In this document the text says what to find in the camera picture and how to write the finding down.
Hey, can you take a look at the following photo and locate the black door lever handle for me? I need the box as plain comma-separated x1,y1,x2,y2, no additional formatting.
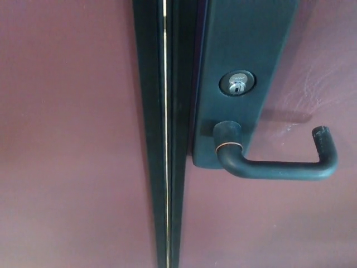
212,120,339,181

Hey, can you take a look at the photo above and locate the black door edge strip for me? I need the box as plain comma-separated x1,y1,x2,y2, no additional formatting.
162,0,213,268
131,0,170,268

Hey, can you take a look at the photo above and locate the silver lock cylinder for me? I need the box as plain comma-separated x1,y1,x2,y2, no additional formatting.
218,71,259,98

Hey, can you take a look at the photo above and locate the maroon door leaf without handle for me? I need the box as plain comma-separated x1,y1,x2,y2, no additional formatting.
0,0,157,268

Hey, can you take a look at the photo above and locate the dark handle backplate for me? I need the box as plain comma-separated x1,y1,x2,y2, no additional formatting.
191,0,303,170

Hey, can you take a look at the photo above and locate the maroon door leaf with handle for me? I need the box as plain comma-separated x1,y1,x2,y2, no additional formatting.
182,0,357,268

